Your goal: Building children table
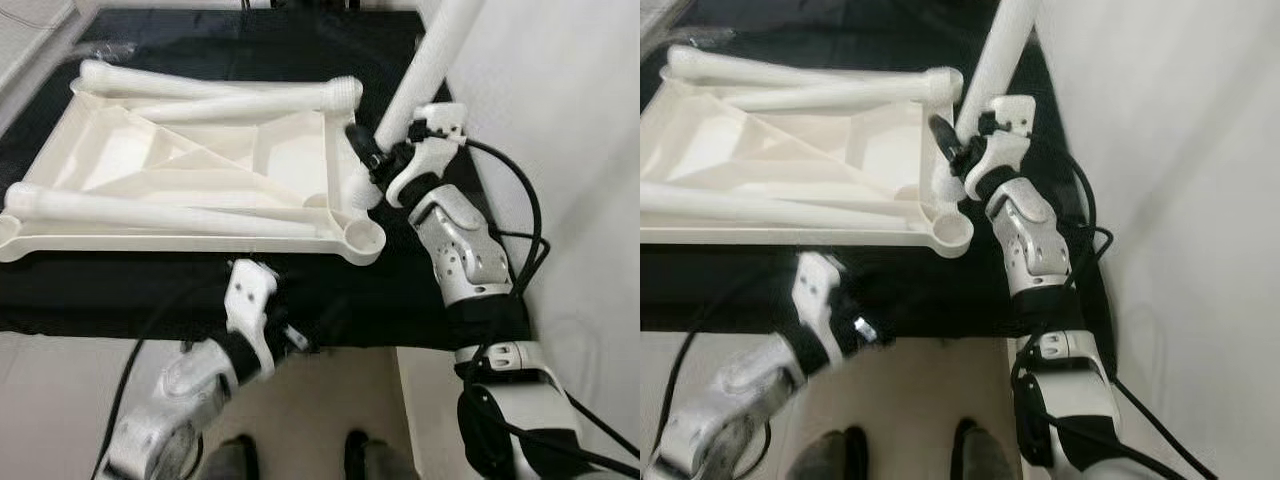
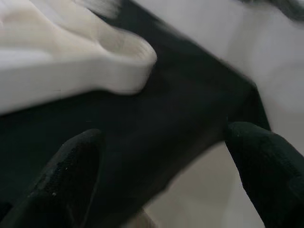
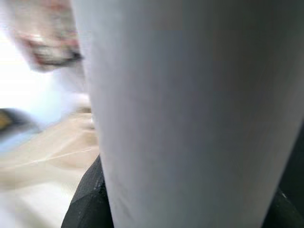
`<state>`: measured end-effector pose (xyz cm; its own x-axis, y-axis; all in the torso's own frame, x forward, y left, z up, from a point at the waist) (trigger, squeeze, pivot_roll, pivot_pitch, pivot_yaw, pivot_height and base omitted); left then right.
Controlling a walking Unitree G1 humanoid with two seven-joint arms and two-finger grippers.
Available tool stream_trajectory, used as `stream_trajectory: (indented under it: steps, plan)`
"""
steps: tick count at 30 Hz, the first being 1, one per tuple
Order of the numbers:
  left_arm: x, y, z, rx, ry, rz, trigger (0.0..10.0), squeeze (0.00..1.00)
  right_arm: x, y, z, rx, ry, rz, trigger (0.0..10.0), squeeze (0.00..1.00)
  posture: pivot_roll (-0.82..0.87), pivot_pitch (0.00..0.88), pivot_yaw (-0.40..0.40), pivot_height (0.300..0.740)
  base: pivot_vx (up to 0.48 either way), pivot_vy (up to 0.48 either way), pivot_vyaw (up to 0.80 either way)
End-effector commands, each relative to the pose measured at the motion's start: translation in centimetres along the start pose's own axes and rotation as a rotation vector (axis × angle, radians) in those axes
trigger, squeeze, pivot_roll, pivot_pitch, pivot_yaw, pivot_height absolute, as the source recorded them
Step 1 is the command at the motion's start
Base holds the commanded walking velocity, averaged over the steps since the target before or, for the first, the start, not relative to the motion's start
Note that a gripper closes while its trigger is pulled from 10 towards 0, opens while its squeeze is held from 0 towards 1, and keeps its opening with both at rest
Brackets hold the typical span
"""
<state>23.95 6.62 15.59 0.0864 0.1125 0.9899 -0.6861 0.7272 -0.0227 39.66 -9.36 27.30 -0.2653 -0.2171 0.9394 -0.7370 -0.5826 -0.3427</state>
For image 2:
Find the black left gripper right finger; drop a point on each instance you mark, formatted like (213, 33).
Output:
(268, 178)

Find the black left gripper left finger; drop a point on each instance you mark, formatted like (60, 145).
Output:
(59, 185)

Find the white plastic table top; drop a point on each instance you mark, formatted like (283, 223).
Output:
(71, 71)

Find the black tablecloth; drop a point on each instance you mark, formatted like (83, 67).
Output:
(166, 118)

